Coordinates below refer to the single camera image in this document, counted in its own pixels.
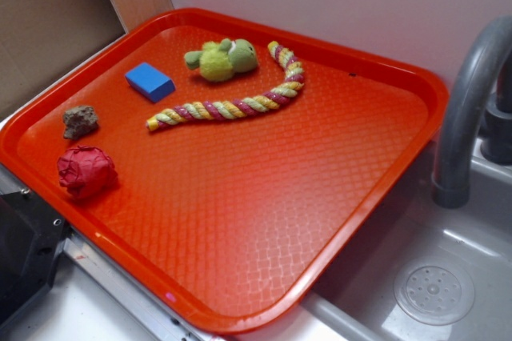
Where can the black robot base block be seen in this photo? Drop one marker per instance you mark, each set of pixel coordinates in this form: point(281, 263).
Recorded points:
point(32, 238)

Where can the grey-brown rock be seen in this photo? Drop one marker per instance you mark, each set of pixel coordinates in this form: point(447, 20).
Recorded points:
point(79, 121)

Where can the orange plastic tray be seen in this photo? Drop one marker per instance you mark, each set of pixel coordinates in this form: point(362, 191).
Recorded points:
point(232, 197)

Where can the green plush toy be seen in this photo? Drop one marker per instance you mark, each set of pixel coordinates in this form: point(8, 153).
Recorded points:
point(221, 61)

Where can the blue rectangular block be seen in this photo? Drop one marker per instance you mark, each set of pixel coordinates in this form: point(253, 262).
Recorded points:
point(150, 82)

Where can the crumpled red paper ball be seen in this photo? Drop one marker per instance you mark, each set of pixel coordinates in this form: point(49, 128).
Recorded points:
point(85, 171)

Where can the grey plastic sink basin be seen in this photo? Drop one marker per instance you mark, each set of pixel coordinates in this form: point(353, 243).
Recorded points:
point(355, 294)

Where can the grey curved faucet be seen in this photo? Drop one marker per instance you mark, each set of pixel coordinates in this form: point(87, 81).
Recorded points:
point(464, 117)

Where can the round sink drain cover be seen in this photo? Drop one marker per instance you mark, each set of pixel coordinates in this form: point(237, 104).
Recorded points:
point(433, 291)

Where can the brown cardboard panel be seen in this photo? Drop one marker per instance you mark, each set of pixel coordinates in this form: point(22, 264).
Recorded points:
point(41, 40)

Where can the dark faucet handle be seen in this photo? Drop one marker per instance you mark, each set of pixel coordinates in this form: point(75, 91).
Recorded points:
point(496, 146)

